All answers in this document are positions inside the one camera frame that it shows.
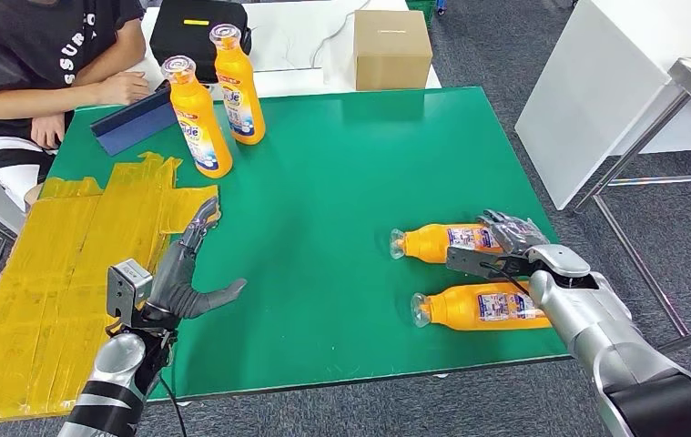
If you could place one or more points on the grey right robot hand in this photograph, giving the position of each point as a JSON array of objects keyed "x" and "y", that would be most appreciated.
[{"x": 517, "y": 235}]

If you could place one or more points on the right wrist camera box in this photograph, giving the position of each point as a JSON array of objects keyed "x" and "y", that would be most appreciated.
[{"x": 472, "y": 262}]

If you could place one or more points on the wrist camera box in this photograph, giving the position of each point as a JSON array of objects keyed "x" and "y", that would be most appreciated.
[
  {"x": 128, "y": 289},
  {"x": 472, "y": 262}
]

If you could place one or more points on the brown cardboard box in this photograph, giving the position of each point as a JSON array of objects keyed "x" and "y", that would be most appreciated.
[{"x": 392, "y": 54}]

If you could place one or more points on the green plastic crate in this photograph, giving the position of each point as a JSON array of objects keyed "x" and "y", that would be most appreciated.
[{"x": 421, "y": 8}]

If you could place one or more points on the black carrying bag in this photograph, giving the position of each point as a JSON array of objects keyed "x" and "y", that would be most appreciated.
[{"x": 188, "y": 42}]

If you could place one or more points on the white board panel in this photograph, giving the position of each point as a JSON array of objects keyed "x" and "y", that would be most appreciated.
[{"x": 592, "y": 90}]

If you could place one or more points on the blue tablet case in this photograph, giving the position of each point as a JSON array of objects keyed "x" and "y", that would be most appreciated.
[{"x": 128, "y": 130}]

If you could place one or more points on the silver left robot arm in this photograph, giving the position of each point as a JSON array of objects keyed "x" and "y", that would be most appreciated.
[{"x": 119, "y": 368}]

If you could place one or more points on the person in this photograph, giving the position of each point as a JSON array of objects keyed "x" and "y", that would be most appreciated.
[{"x": 7, "y": 42}]

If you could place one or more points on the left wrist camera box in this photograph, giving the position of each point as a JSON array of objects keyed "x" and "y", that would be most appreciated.
[{"x": 128, "y": 289}]

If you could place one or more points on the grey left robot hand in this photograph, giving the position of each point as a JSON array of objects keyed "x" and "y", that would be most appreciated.
[{"x": 176, "y": 289}]

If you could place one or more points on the white flat box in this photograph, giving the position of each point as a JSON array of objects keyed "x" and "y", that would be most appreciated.
[{"x": 291, "y": 83}]

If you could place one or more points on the white table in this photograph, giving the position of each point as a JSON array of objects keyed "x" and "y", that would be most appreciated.
[{"x": 297, "y": 30}]

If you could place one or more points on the person's hand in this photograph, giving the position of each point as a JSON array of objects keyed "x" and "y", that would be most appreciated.
[
  {"x": 48, "y": 130},
  {"x": 125, "y": 88}
]

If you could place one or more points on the orange detergent bottle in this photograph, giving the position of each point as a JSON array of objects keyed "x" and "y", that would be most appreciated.
[
  {"x": 239, "y": 90},
  {"x": 200, "y": 127},
  {"x": 459, "y": 307},
  {"x": 423, "y": 244}
]

